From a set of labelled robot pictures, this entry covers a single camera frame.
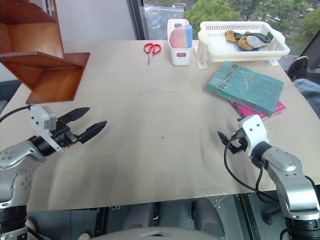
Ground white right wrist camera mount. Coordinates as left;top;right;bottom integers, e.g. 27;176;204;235
237;114;271;159

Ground dark window frame post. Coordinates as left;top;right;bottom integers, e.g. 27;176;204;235
125;0;147;41

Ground mustard yellow sock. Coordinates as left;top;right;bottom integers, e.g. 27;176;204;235
224;30;255;51

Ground white slotted plastic basket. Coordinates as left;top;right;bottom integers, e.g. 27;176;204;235
194;20;291;70

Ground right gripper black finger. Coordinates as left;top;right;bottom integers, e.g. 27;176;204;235
217;130;230;146

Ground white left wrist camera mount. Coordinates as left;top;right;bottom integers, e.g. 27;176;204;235
29;105;64;153

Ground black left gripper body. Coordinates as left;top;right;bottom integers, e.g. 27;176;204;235
51;118;84;149

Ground clear plastic bag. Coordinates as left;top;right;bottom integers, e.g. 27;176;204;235
139;5;185;41

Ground grey rounded robot torso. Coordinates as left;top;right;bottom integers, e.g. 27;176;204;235
89;225;226;240

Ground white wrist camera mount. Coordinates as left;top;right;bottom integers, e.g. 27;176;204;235
237;114;271;159
29;105;64;153

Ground pale grey sock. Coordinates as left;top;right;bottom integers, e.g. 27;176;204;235
245;35;266;49

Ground teal wrapped book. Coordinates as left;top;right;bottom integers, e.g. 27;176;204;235
207;60;285;117

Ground magenta book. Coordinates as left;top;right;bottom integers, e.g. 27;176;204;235
228;99;287;124

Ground pink sponge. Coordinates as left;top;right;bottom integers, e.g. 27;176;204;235
169;25;187;49

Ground black shoe with tan sole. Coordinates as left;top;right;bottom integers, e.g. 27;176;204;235
287;55;310;79

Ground red handled scissors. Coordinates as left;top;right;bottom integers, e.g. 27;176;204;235
143;42;163;67

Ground blue sponge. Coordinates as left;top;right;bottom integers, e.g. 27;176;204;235
185;24;194;49

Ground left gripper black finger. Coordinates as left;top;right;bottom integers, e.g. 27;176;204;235
57;107;91;124
79;120;108;145

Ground dark green sock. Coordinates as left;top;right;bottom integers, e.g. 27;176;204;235
235;31;272;44

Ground wooden shelf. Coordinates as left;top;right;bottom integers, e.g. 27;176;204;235
0;0;91;106

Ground white plastic storage bin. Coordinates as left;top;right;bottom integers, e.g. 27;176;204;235
166;18;194;67

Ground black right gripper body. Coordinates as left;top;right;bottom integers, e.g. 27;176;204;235
227;128;249;156

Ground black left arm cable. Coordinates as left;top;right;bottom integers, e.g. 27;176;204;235
0;105;32;124

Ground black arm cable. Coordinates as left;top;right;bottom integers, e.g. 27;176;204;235
0;105;32;124
223;129;280;204

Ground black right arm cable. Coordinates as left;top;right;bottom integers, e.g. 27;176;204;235
223;129;280;204

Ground person's leg in jeans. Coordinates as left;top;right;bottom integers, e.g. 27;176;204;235
292;77;320;121

